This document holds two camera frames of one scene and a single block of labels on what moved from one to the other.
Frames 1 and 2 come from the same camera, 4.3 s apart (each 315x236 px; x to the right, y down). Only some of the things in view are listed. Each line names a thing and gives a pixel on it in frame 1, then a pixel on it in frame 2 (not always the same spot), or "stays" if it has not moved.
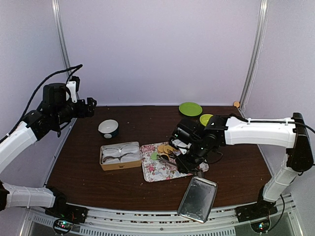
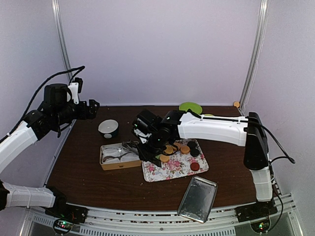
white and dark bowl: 108,127 stays
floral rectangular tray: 154,170 stays
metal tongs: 194,172 -> 131,146
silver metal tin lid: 197,199 stays
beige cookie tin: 120,155 stays
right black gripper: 186,165 -> 146,155
